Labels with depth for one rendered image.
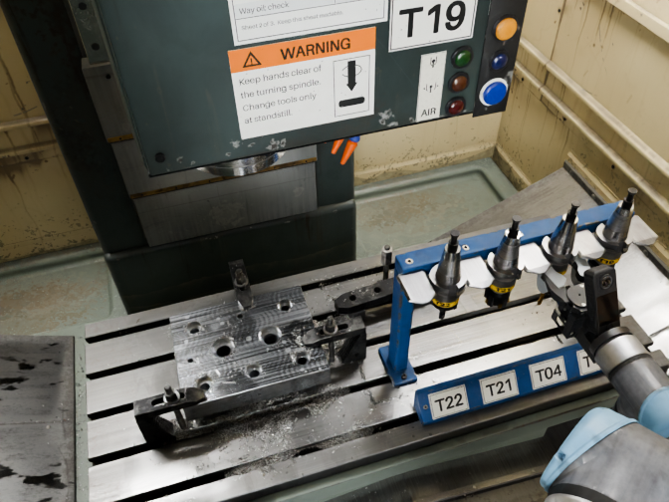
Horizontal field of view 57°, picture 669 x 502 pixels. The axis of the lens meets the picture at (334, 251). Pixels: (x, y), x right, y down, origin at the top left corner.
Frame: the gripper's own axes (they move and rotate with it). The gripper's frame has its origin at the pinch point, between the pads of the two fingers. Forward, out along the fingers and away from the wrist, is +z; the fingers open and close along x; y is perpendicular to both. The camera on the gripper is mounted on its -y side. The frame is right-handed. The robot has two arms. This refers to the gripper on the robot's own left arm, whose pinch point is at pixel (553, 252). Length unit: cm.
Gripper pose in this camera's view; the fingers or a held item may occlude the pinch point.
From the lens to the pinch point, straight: 119.9
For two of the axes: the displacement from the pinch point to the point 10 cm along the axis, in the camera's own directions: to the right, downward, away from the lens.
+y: 0.1, 6.8, 7.3
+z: -2.9, -7.0, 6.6
